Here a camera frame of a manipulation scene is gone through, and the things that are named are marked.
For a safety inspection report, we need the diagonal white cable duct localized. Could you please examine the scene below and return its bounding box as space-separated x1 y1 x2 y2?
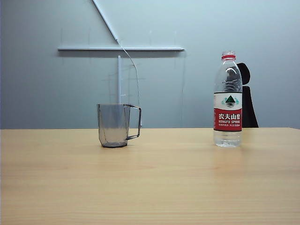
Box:
91 0 120 43

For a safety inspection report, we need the transparent grey plastic mug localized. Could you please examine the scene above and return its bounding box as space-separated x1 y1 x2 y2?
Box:
97 103 143 149

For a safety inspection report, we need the long horizontal white cable duct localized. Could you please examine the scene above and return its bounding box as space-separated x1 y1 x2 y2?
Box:
58 45 186 53

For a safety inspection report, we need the thin white wire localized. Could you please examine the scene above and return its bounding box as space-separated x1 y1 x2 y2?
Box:
118 39 143 128

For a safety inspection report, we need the short vertical white cable duct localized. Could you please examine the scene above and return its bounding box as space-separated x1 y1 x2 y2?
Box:
117 55 122 105

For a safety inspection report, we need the clear red-label mineral water bottle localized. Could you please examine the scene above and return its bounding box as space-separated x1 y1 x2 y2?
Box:
212 50 243 148

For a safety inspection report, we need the black office chair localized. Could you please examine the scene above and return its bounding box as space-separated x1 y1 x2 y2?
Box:
235 62 260 128

